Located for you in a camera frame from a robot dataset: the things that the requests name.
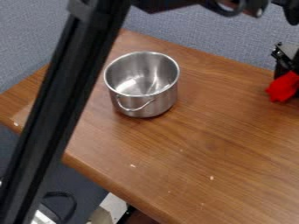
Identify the white object under table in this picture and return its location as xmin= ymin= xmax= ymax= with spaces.
xmin=87 ymin=193 xmax=128 ymax=224

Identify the black cable under table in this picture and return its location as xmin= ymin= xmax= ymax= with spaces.
xmin=40 ymin=191 xmax=79 ymax=224

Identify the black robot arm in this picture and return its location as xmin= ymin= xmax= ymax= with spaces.
xmin=0 ymin=0 xmax=299 ymax=224

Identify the metal pot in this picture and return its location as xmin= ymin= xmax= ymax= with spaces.
xmin=103 ymin=51 xmax=180 ymax=118

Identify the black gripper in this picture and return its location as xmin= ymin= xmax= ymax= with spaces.
xmin=271 ymin=42 xmax=299 ymax=78

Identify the red block object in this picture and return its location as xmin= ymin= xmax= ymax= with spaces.
xmin=266 ymin=71 xmax=299 ymax=102

